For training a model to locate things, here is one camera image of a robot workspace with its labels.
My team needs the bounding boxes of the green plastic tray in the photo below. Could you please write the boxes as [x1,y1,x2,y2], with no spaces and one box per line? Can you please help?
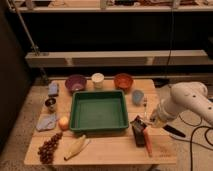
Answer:
[69,90,129,132]

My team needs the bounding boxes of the purple bowl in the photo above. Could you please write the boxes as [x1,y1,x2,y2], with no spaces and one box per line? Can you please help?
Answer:
[65,74,87,93]

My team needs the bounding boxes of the bunch of red grapes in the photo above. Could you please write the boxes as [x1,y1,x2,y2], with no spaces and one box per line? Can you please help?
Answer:
[38,132,63,164]

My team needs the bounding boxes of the blue mug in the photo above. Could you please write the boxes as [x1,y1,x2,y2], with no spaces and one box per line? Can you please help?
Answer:
[132,90,144,105]

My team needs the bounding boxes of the lower metal shelf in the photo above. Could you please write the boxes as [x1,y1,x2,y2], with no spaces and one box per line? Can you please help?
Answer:
[25,50,213,68]

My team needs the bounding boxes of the white cup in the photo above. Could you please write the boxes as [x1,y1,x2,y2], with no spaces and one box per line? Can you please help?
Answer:
[91,73,104,89]

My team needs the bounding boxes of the small metal cup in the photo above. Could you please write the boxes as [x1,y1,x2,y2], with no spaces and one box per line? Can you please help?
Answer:
[45,98,56,112]

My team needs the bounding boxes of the black rectangular case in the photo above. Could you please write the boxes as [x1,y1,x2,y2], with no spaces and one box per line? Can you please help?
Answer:
[133,129,145,147]

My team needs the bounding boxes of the wooden table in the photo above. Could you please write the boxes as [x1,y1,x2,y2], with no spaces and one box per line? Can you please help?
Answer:
[24,79,177,166]

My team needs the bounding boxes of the black floor cable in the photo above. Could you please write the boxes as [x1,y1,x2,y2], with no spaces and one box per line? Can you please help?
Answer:
[169,113,213,171]

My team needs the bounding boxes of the orange bowl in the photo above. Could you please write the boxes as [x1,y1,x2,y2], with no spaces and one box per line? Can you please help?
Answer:
[114,73,133,92]

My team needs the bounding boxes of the blue cloth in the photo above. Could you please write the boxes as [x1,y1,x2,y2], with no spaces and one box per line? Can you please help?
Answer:
[36,114,57,132]

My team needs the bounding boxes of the yellow banana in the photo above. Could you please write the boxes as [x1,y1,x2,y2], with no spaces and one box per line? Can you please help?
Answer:
[64,135,90,161]

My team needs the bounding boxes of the orange apple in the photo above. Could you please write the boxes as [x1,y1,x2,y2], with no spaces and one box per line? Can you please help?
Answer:
[58,116,69,131]

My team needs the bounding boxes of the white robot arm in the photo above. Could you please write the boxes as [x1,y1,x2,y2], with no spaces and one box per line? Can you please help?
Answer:
[150,82,213,128]

